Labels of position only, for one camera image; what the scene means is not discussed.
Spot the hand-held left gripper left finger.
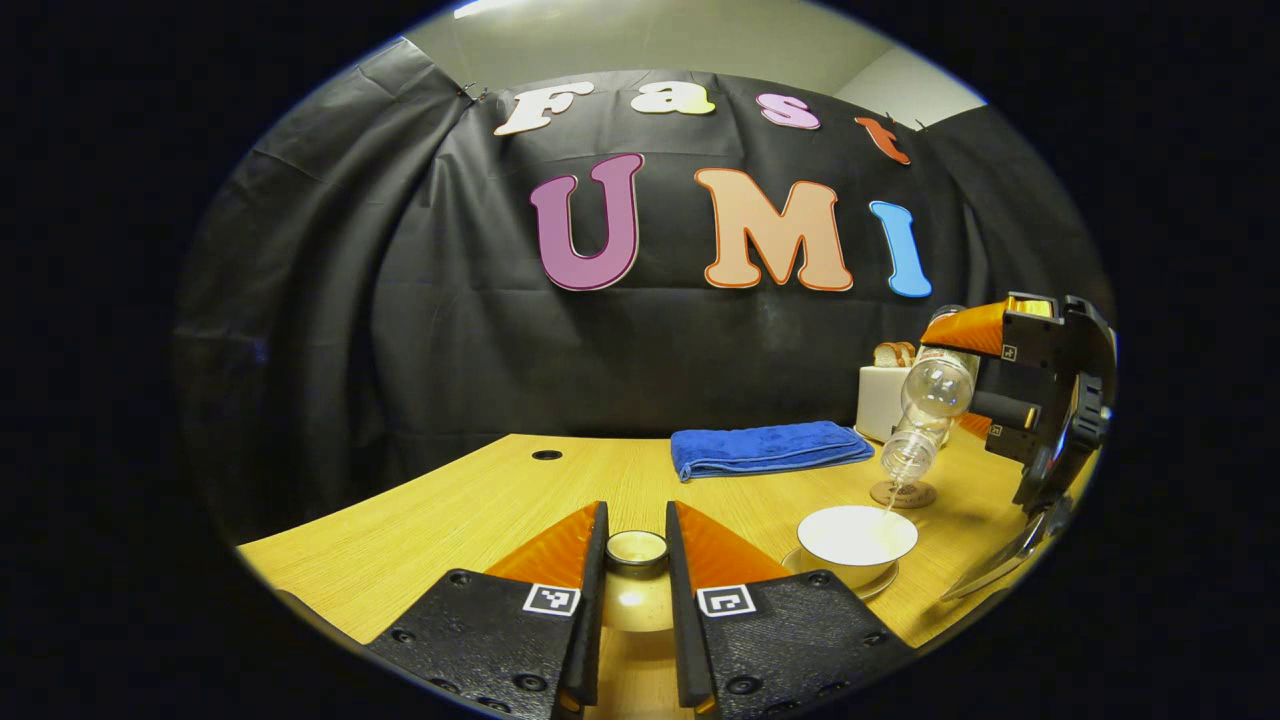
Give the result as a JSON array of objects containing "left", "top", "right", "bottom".
[{"left": 365, "top": 500, "right": 609, "bottom": 719}]

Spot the clear glass water bottle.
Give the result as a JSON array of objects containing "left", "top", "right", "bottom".
[{"left": 880, "top": 345, "right": 981, "bottom": 488}]

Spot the cream teacup lid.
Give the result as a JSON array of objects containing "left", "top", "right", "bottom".
[{"left": 600, "top": 529, "right": 681, "bottom": 633}]

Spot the white toaster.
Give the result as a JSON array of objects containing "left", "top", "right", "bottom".
[{"left": 855, "top": 365, "right": 916, "bottom": 444}]

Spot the folded blue towel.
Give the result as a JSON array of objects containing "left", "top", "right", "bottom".
[{"left": 670, "top": 420, "right": 876, "bottom": 483}]

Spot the cream saucer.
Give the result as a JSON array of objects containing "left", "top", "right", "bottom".
[{"left": 780, "top": 545, "right": 899, "bottom": 602}]

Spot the round wooden coaster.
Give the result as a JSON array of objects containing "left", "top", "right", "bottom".
[{"left": 869, "top": 480, "right": 938, "bottom": 510}]

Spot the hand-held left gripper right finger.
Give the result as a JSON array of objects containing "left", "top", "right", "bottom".
[{"left": 666, "top": 500, "right": 916, "bottom": 716}]

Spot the cream teacup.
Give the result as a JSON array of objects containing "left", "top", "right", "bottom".
[{"left": 797, "top": 505, "right": 919, "bottom": 589}]

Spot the black backdrop cloth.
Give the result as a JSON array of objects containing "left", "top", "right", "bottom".
[{"left": 170, "top": 38, "right": 1113, "bottom": 541}]

